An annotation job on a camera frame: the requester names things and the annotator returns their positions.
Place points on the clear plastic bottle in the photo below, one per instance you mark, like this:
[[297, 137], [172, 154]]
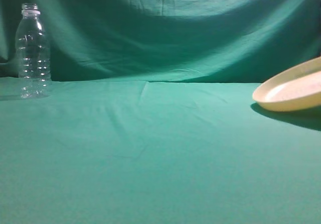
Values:
[[33, 53]]

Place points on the cream plastic plate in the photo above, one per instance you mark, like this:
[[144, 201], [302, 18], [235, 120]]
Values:
[[296, 88]]

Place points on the green cloth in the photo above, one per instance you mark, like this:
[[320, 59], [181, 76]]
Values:
[[150, 118]]

